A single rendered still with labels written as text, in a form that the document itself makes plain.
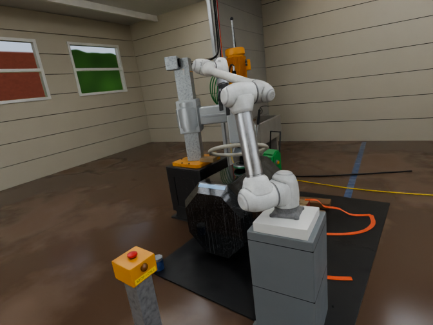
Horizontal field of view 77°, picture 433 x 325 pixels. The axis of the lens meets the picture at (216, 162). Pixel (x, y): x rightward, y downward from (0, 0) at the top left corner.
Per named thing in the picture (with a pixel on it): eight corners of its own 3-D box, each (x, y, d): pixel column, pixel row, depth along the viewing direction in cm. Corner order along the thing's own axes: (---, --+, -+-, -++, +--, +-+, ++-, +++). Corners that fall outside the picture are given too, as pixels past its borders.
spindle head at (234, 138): (232, 139, 314) (227, 99, 302) (251, 137, 311) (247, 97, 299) (230, 146, 279) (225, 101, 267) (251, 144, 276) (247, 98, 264)
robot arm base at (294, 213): (305, 206, 181) (305, 197, 180) (298, 220, 162) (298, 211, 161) (278, 204, 190) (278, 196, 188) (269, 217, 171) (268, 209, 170)
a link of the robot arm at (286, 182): (305, 204, 169) (303, 170, 164) (281, 213, 162) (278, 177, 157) (288, 197, 183) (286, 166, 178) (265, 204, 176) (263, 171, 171)
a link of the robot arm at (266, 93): (263, 76, 171) (245, 78, 166) (281, 84, 157) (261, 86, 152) (261, 97, 178) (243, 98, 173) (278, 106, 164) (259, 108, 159)
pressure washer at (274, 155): (271, 178, 484) (268, 130, 461) (287, 182, 457) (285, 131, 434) (258, 184, 464) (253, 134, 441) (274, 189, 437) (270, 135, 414)
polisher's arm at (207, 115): (175, 129, 343) (171, 109, 336) (182, 126, 375) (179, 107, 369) (234, 124, 331) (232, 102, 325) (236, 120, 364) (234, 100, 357)
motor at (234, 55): (227, 84, 350) (223, 51, 339) (251, 81, 345) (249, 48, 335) (225, 85, 323) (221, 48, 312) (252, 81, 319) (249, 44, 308)
